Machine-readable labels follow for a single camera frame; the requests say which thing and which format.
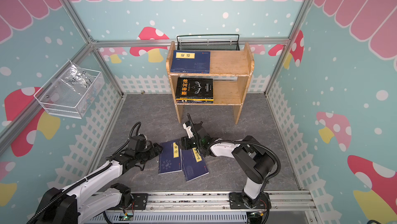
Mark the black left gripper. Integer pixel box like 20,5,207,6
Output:
135,142,164,165

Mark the yellow cover book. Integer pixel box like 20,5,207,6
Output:
176,99,214,104

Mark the black book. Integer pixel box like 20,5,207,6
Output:
175,78,214,101

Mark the blue book small yellow label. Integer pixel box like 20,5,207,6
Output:
170,50,211,74

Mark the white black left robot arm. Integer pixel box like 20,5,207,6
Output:
28,122,163,224

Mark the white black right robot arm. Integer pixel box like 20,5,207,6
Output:
179,122,281,209

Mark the navy book left yellow label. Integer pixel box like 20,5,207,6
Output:
159,140,182,174

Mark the navy book tilted yellow label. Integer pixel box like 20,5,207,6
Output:
182,148,209,182

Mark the wooden two-tier bookshelf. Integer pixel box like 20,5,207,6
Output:
166,42,255,124

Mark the clear plastic bag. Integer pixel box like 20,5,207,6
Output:
59,64,96,116

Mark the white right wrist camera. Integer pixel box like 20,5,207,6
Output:
183,121,194,139

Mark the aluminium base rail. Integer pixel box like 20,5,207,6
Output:
57,189,320,224

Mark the black wire mesh basket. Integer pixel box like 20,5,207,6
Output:
176,34,240,51

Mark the white wire wall basket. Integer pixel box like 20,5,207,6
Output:
34,61,105,119

